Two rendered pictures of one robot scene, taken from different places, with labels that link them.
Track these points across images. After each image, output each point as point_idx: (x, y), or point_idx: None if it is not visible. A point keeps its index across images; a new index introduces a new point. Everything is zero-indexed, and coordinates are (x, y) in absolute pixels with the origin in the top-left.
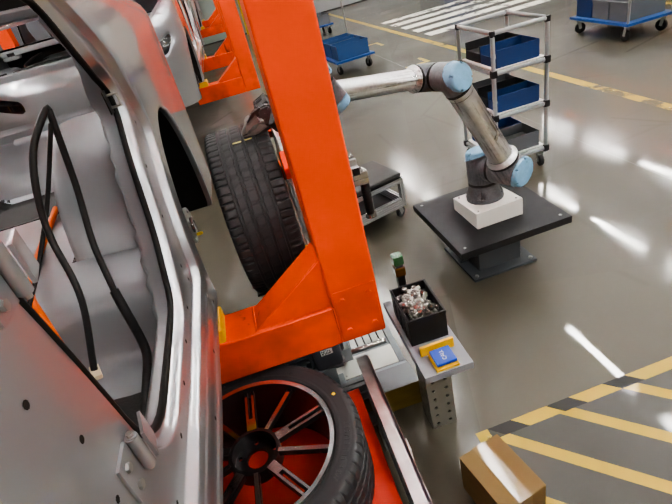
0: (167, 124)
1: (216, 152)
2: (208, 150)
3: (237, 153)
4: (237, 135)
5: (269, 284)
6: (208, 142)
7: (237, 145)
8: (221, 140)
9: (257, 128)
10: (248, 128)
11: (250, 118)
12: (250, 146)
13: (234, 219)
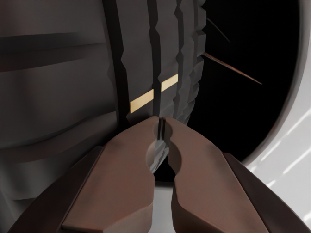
0: (169, 179)
1: (200, 46)
2: (202, 65)
3: (172, 7)
4: (160, 131)
5: None
6: (194, 102)
7: (169, 64)
8: (184, 106)
9: (139, 162)
10: (186, 136)
11: (256, 187)
12: (137, 30)
13: None
